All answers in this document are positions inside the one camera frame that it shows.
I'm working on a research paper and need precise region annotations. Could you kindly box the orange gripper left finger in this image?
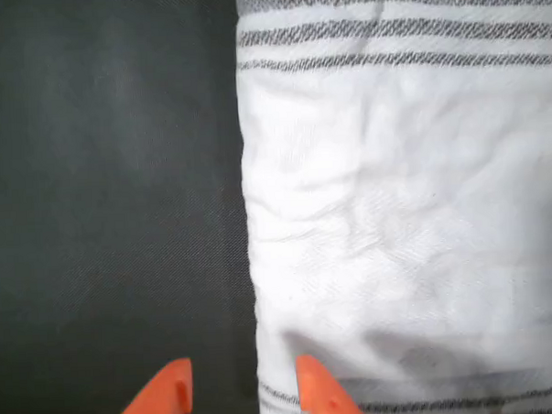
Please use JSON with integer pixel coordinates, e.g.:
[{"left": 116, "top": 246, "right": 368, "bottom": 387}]
[{"left": 103, "top": 356, "right": 195, "bottom": 414}]

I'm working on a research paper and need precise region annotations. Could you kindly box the black desk mat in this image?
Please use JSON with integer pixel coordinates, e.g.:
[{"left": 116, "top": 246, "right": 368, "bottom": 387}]
[{"left": 0, "top": 0, "right": 264, "bottom": 414}]

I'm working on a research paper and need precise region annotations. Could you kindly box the white grey-striped towel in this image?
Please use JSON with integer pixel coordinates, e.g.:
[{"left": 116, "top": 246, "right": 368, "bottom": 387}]
[{"left": 233, "top": 0, "right": 552, "bottom": 414}]

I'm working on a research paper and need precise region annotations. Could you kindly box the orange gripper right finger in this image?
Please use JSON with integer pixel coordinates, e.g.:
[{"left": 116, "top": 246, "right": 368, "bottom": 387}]
[{"left": 295, "top": 352, "right": 371, "bottom": 414}]

